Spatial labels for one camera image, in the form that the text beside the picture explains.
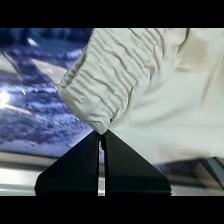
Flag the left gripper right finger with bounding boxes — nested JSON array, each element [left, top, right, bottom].
[[100, 129, 172, 197]]

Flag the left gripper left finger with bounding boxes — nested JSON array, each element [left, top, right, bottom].
[[34, 130, 101, 197]]

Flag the cream white pants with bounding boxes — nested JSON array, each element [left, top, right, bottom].
[[58, 28, 224, 164]]

